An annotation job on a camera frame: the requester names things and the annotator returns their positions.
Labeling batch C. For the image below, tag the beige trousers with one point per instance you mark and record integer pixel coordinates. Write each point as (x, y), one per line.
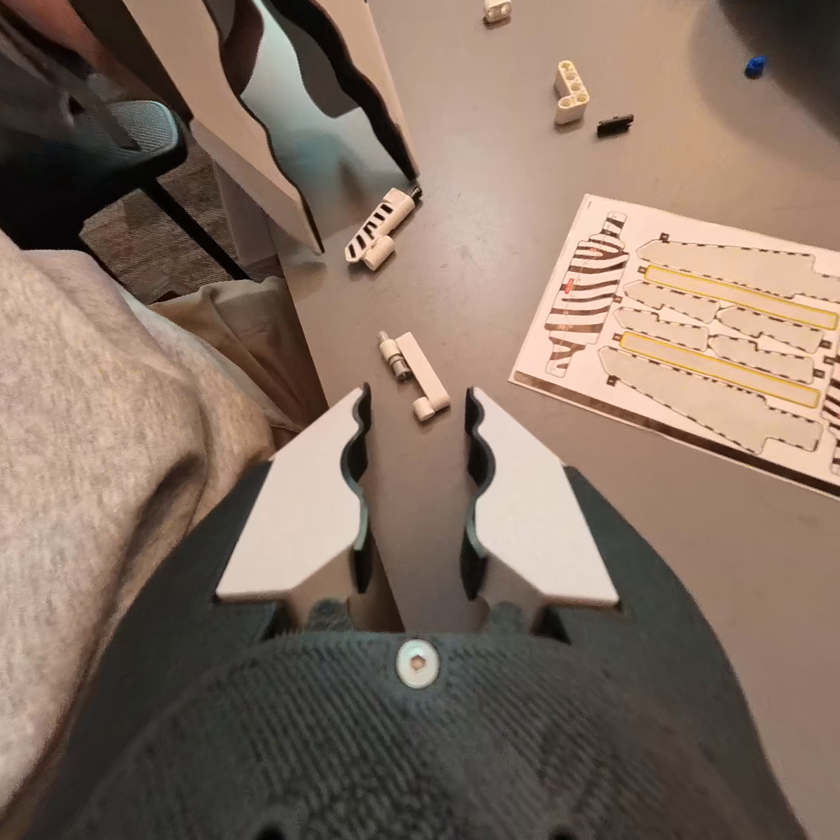
(262, 341)

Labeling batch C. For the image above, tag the white lego beam assembly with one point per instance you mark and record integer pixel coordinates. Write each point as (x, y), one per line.
(423, 374)

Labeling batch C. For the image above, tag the black lego pin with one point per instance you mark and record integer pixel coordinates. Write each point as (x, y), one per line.
(615, 125)

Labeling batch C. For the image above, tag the blue lego pin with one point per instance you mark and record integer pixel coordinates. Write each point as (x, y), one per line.
(756, 66)

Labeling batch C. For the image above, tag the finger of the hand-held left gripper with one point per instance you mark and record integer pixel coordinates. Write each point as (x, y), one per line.
(374, 72)
(210, 111)

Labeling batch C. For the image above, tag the grey sweatshirt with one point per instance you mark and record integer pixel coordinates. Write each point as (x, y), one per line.
(98, 459)

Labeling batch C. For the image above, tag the small white lego connector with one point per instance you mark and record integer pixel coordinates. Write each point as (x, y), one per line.
(497, 10)

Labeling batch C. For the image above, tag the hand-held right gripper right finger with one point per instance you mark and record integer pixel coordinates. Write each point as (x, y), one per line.
(538, 525)

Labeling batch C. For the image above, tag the zebra striped white lego panel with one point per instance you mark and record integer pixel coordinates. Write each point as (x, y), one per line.
(380, 223)

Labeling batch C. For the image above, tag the zebra print sticker sheet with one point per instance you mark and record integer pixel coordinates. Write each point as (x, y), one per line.
(689, 328)

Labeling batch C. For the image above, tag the black office chair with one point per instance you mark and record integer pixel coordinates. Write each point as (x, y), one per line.
(131, 138)

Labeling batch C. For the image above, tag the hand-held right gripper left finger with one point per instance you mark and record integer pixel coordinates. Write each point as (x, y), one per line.
(289, 525)

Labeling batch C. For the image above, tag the white bent lego liftarm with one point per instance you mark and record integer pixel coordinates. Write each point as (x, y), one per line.
(569, 98)

